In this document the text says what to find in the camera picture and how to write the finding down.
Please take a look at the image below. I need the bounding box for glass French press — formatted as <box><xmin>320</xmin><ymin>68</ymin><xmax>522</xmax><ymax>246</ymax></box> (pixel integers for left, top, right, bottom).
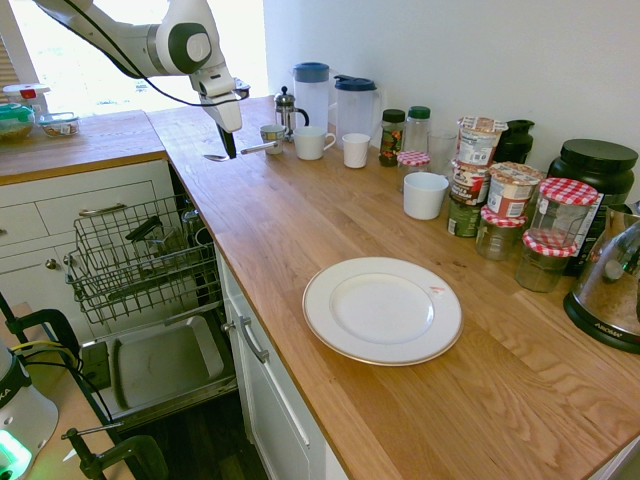
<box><xmin>273</xmin><ymin>85</ymin><xmax>310</xmax><ymax>144</ymax></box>

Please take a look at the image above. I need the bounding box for clear drinking glass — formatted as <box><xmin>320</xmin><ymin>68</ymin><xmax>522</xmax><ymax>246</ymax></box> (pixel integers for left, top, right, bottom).
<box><xmin>427</xmin><ymin>129</ymin><xmax>459</xmax><ymax>176</ymax></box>

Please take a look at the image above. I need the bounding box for large jar red checked lid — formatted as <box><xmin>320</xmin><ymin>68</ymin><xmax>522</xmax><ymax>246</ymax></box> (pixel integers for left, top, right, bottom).
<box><xmin>528</xmin><ymin>177</ymin><xmax>600</xmax><ymax>249</ymax></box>

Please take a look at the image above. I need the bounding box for silver drawer handle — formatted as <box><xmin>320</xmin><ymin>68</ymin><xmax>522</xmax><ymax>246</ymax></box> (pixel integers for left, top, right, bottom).
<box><xmin>238</xmin><ymin>315</ymin><xmax>271</xmax><ymax>365</ymax></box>
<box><xmin>78</xmin><ymin>202</ymin><xmax>129</xmax><ymax>217</ymax></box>

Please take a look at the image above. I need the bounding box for clear jar with green lid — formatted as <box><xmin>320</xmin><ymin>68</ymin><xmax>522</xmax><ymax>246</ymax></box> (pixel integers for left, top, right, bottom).
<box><xmin>405</xmin><ymin>105</ymin><xmax>432</xmax><ymax>156</ymax></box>

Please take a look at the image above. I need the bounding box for chocolate pudding cup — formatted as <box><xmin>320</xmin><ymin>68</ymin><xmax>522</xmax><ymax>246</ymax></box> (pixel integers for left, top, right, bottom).
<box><xmin>451</xmin><ymin>158</ymin><xmax>492</xmax><ymax>207</ymax></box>

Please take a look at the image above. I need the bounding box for white yogurt cup foil lid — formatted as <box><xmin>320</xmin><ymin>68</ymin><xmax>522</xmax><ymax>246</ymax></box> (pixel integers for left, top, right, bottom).
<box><xmin>456</xmin><ymin>116</ymin><xmax>510</xmax><ymax>167</ymax></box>

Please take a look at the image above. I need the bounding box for silver metal spoon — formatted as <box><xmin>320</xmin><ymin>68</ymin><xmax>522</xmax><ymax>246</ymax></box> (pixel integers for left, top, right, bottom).
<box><xmin>203</xmin><ymin>141</ymin><xmax>280</xmax><ymax>162</ymax></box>

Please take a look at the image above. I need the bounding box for glass jar red checked lid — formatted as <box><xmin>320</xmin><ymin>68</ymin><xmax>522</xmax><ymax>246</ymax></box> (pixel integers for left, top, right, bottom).
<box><xmin>513</xmin><ymin>231</ymin><xmax>579</xmax><ymax>295</ymax></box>
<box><xmin>474</xmin><ymin>203</ymin><xmax>529</xmax><ymax>262</ymax></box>

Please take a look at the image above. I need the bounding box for white cabinet with door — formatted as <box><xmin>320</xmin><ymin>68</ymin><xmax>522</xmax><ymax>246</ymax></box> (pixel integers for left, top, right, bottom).
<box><xmin>214</xmin><ymin>244</ymin><xmax>351</xmax><ymax>480</ymax></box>

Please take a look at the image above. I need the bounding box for small white cup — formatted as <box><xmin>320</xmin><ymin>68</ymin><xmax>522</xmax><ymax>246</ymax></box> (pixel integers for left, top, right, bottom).
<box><xmin>341</xmin><ymin>132</ymin><xmax>372</xmax><ymax>169</ymax></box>

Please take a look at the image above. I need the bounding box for food container with red latch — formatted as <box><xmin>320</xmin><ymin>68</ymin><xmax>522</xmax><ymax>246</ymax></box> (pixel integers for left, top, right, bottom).
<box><xmin>2</xmin><ymin>82</ymin><xmax>51</xmax><ymax>114</ymax></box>

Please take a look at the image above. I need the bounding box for black shaker bottle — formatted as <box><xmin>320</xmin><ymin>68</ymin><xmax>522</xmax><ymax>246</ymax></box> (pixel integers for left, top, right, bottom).
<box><xmin>492</xmin><ymin>118</ymin><xmax>536</xmax><ymax>166</ymax></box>

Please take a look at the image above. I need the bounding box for built-in dishwasher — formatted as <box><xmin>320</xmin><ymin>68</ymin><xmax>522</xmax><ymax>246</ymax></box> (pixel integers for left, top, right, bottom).
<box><xmin>79</xmin><ymin>159</ymin><xmax>240</xmax><ymax>432</ymax></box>

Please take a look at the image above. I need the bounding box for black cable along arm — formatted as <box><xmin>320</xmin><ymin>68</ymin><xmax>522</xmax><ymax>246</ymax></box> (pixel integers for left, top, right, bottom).
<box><xmin>59</xmin><ymin>0</ymin><xmax>241</xmax><ymax>109</ymax></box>

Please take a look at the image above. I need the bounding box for pitcher with dark blue lid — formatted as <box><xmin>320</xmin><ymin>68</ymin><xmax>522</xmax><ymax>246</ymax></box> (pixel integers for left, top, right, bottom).
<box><xmin>333</xmin><ymin>74</ymin><xmax>384</xmax><ymax>146</ymax></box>

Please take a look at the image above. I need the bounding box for black C-clamp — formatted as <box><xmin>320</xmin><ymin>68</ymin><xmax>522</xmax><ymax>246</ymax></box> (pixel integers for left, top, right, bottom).
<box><xmin>3</xmin><ymin>308</ymin><xmax>82</xmax><ymax>374</ymax></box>
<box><xmin>60</xmin><ymin>425</ymin><xmax>170</xmax><ymax>480</ymax></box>

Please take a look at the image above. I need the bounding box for white cabinet with wide drawers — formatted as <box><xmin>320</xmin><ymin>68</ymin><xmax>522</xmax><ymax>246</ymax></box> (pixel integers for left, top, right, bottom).
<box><xmin>0</xmin><ymin>158</ymin><xmax>176</xmax><ymax>341</ymax></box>

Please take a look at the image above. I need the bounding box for wide white cup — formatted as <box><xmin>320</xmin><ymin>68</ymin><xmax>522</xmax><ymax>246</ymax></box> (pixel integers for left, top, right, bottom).
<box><xmin>402</xmin><ymin>172</ymin><xmax>450</xmax><ymax>221</ymax></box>

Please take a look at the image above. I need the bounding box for red and white yogurt cup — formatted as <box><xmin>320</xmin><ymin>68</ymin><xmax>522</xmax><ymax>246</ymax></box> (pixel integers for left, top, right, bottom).
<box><xmin>487</xmin><ymin>161</ymin><xmax>544</xmax><ymax>219</ymax></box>

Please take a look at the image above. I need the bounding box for small jar red checked lid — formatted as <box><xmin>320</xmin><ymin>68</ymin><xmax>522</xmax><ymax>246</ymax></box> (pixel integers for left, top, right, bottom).
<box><xmin>396</xmin><ymin>150</ymin><xmax>431</xmax><ymax>195</ymax></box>

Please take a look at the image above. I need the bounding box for black cable at base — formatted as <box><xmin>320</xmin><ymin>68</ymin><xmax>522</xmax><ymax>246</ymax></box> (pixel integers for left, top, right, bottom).
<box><xmin>22</xmin><ymin>347</ymin><xmax>119</xmax><ymax>426</ymax></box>

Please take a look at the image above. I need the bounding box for small clear food container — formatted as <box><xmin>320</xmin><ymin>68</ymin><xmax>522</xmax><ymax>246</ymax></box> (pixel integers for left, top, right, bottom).
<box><xmin>38</xmin><ymin>111</ymin><xmax>81</xmax><ymax>139</ymax></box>

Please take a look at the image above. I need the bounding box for wire dishwasher rack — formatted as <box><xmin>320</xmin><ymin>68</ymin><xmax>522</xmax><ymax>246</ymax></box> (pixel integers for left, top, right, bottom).
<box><xmin>63</xmin><ymin>195</ymin><xmax>224</xmax><ymax>327</ymax></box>

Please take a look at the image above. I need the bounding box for black protein powder tub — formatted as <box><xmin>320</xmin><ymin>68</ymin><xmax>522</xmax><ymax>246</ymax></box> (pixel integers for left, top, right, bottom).
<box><xmin>546</xmin><ymin>138</ymin><xmax>640</xmax><ymax>279</ymax></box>

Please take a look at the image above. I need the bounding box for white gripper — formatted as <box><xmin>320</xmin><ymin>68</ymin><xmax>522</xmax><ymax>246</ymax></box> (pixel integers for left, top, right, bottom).
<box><xmin>191</xmin><ymin>64</ymin><xmax>245</xmax><ymax>162</ymax></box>

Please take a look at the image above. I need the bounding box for spice jar with black lid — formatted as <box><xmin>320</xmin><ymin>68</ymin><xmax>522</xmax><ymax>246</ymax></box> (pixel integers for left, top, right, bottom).
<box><xmin>378</xmin><ymin>108</ymin><xmax>406</xmax><ymax>168</ymax></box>

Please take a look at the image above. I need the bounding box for small patterned cup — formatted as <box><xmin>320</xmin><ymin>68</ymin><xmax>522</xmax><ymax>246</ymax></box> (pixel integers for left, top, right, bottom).
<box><xmin>259</xmin><ymin>124</ymin><xmax>288</xmax><ymax>155</ymax></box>

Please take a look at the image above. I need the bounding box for clear glass in rack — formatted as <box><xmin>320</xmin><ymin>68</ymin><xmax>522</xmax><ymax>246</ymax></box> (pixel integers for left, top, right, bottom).
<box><xmin>180</xmin><ymin>207</ymin><xmax>202</xmax><ymax>247</ymax></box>

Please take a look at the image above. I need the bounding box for white mug with handle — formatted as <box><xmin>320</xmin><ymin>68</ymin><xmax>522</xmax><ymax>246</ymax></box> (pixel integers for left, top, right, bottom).
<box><xmin>292</xmin><ymin>125</ymin><xmax>337</xmax><ymax>161</ymax></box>

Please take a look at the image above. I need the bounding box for green tin can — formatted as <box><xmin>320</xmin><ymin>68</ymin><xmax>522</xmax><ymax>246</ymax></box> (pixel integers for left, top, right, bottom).
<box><xmin>446</xmin><ymin>192</ymin><xmax>484</xmax><ymax>239</ymax></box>

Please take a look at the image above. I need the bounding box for white plate with gold rim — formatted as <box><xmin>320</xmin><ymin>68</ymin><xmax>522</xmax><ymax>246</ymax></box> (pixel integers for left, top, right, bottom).
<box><xmin>301</xmin><ymin>256</ymin><xmax>464</xmax><ymax>368</ymax></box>

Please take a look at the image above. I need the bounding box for steel electric kettle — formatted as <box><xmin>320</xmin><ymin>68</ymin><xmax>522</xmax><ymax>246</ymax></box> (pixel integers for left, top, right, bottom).
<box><xmin>563</xmin><ymin>199</ymin><xmax>640</xmax><ymax>355</ymax></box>

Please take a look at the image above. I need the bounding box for food container with green lid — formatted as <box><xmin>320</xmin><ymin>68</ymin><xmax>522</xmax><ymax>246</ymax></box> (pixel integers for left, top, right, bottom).
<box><xmin>0</xmin><ymin>102</ymin><xmax>37</xmax><ymax>143</ymax></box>

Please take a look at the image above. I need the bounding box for pitcher with light blue lid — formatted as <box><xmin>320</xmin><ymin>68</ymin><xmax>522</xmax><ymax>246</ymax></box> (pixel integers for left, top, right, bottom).
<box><xmin>292</xmin><ymin>61</ymin><xmax>331</xmax><ymax>132</ymax></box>

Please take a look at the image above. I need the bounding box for yellow cable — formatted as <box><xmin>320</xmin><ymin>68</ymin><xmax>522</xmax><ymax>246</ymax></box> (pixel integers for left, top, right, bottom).
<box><xmin>9</xmin><ymin>338</ymin><xmax>76</xmax><ymax>366</ymax></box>

